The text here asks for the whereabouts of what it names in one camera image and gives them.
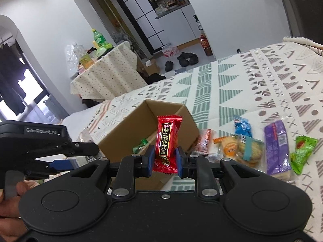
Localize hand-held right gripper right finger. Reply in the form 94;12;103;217
175;146;260;199

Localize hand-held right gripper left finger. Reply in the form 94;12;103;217
72;145;155;200

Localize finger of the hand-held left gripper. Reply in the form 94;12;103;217
24;158;79;176
62;141;100;157

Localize red snack packet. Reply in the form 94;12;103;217
152;115;184;174

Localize brown cardboard box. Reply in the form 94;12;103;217
97;99;201;192

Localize blue snack packet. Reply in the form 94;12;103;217
233;116;253;138

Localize person's left hand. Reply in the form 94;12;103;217
0;181;32;235

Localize small green snack packet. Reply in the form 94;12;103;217
132;139;149;155

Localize white bed sheet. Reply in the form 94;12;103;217
61;100;113;138

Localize hanging dark clothes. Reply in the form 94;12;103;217
0;39;29;117

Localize cracker packet with teal label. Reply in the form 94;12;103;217
236;135;265;168

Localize table with dotted tablecloth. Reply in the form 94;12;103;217
70;42;149;102

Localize black bag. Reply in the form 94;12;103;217
145;73;167;85

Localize yellow juice bottle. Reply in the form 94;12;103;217
79;48;96;69

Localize printed blanket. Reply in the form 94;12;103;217
80;36;323;242

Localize clear plastic bag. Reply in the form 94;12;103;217
65;43;86;69

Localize open cardboard carton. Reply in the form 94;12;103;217
141;59;161;75

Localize purple snack packet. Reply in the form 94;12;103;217
263;120;294;181

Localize pair of black shoes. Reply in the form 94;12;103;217
177;52;199;67

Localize green soda bottle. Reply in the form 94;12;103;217
91;28;108;50

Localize pink pack of bottles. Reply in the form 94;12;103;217
161;43;178;57

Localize white cabinet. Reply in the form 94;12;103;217
155;5;203;49

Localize black framed sliding door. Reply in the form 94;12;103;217
110;0;182;56

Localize beige pillow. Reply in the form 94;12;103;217
283;36;323;56

